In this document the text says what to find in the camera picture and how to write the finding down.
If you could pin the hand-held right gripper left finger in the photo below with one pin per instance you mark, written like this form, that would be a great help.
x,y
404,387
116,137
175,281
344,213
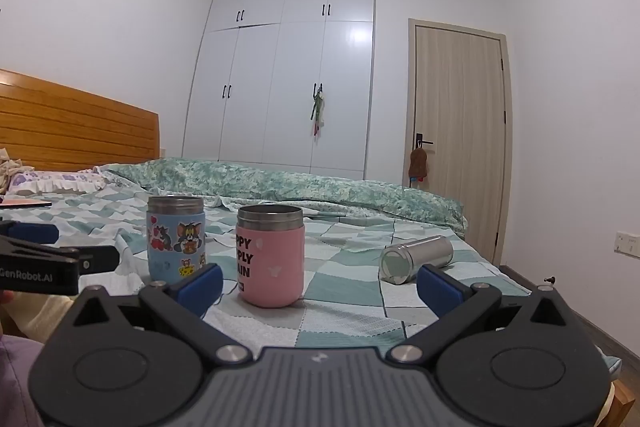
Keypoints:
x,y
201,288

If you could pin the checkered bed sheet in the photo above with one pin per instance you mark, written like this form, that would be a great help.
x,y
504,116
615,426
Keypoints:
x,y
350,287

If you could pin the white wall socket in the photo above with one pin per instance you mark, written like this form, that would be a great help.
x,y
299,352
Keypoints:
x,y
628,242

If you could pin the blue cartoon cup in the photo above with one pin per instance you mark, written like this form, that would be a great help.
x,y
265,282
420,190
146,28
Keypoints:
x,y
175,242

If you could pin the purple clothing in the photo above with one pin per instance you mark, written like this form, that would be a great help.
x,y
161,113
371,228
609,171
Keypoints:
x,y
17,382

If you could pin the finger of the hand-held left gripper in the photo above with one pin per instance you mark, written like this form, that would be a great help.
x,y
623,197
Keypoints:
x,y
32,233
97,258

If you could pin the light wooden door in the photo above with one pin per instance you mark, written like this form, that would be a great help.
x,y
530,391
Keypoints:
x,y
457,132

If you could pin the brown hanging plush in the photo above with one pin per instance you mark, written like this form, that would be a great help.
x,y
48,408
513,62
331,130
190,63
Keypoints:
x,y
418,163

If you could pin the pink cup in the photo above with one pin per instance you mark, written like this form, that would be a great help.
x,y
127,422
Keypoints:
x,y
272,262

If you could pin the cream blanket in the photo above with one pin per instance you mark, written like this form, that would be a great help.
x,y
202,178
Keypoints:
x,y
40,317

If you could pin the wooden headboard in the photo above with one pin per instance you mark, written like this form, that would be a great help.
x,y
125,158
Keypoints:
x,y
75,127

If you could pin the silver steel cup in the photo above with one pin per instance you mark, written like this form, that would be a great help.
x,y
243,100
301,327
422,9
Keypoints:
x,y
417,257

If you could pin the white wardrobe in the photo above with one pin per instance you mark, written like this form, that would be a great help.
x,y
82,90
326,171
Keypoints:
x,y
280,82

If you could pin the green hanging ornament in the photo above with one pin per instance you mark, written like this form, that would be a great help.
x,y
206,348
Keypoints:
x,y
318,114

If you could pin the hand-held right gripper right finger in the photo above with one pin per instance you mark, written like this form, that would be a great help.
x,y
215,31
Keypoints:
x,y
440,291

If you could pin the purple floral pillow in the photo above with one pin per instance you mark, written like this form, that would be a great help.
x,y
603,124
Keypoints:
x,y
50,181

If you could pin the wooden bed frame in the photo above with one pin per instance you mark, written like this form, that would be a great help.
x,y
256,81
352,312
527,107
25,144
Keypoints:
x,y
620,407

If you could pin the beige crumpled cloth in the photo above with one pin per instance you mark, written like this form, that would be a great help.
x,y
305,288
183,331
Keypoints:
x,y
9,169

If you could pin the green floral quilt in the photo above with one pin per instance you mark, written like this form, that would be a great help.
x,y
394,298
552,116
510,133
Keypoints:
x,y
300,183

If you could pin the flat dark phone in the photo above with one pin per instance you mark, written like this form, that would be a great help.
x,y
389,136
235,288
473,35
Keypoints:
x,y
25,204

